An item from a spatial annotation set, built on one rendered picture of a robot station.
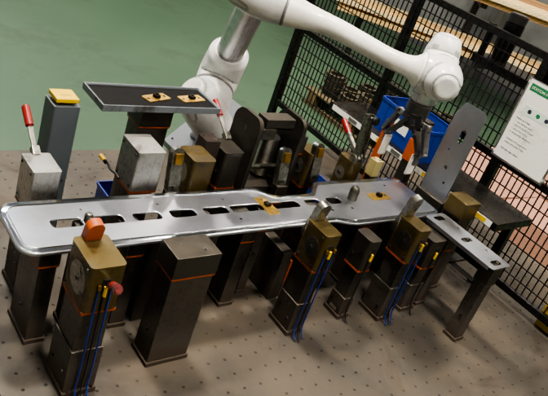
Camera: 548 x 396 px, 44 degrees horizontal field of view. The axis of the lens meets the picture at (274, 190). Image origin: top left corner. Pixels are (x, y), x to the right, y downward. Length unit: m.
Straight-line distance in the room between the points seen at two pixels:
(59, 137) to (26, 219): 0.33
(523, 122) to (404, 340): 0.90
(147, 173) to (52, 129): 0.26
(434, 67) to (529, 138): 0.75
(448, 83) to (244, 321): 0.86
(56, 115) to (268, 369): 0.85
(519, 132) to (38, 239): 1.69
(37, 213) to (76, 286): 0.24
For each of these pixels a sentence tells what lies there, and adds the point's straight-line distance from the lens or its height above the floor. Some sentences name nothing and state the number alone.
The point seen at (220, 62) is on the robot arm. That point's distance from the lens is 2.48.
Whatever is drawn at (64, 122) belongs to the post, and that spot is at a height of 1.10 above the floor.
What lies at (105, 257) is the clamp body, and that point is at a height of 1.06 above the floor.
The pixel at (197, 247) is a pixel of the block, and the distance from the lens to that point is 1.56.
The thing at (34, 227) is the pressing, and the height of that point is 1.00.
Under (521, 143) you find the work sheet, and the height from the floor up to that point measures 1.24.
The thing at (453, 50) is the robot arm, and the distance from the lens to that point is 2.01.
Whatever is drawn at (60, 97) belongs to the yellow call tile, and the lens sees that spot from 1.79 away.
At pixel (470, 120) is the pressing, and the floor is 1.30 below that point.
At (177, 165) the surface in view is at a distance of 1.79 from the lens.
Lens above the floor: 1.88
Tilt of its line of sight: 26 degrees down
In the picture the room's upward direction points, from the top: 20 degrees clockwise
